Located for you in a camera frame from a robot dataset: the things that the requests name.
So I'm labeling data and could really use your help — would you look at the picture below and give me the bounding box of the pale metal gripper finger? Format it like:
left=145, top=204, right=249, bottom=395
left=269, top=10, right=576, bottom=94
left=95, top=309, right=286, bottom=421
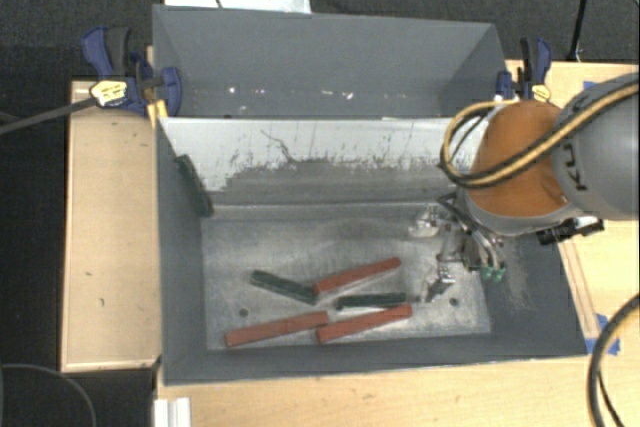
left=424, top=263, right=458, bottom=304
left=408, top=204, right=444, bottom=239

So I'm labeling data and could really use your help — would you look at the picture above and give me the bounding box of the dark green flat block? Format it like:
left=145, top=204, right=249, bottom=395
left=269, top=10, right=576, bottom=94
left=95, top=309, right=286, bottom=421
left=249, top=269, right=320, bottom=307
left=334, top=291, right=409, bottom=312
left=174, top=154, right=216, bottom=218

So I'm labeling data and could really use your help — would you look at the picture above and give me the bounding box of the red-brown flat block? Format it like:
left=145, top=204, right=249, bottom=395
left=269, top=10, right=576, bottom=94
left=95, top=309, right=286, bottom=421
left=223, top=310, right=331, bottom=349
left=315, top=303, right=415, bottom=345
left=311, top=256, right=403, bottom=297

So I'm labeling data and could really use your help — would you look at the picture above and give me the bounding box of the grey metal bin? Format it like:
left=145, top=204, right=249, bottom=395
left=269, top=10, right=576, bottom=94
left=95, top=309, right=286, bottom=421
left=150, top=3, right=589, bottom=386

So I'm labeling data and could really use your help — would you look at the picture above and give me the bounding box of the pale wood board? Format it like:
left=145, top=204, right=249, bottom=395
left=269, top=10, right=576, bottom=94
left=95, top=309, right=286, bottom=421
left=59, top=79, right=164, bottom=374

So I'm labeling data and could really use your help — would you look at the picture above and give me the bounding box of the black cylinder on white bracket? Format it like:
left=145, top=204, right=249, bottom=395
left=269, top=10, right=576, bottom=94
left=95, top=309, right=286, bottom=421
left=536, top=214, right=606, bottom=247

